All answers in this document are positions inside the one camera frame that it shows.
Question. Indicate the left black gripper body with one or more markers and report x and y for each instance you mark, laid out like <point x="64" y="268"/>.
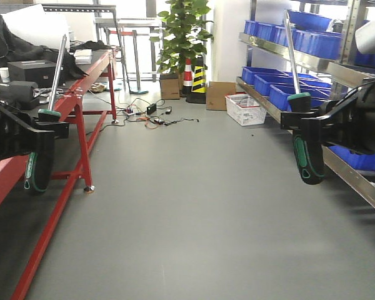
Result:
<point x="22" y="134"/>

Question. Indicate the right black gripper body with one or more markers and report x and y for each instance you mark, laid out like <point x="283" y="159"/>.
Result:
<point x="348" y="122"/>

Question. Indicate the green-handled screwdriver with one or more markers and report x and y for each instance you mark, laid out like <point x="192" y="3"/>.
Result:
<point x="309" y="155"/>
<point x="40" y="164"/>

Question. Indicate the dark grey bag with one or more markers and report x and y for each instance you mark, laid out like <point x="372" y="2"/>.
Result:
<point x="19" y="94"/>

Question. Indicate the white paper cup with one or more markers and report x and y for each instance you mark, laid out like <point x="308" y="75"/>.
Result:
<point x="4" y="74"/>

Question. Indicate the black equipment case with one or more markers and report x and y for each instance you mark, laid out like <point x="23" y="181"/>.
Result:
<point x="39" y="71"/>

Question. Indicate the white red basket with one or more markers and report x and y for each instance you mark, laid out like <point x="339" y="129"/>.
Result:
<point x="245" y="110"/>

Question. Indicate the brown cardboard box on floor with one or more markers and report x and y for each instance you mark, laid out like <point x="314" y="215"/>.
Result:
<point x="216" y="95"/>

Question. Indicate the black yellow traffic cone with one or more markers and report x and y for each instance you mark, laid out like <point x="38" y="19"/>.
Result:
<point x="198" y="90"/>

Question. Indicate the red white traffic cone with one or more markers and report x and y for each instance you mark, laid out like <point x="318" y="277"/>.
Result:
<point x="187" y="79"/>

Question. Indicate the green potted plant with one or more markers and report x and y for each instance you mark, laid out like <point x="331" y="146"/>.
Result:
<point x="183" y="34"/>

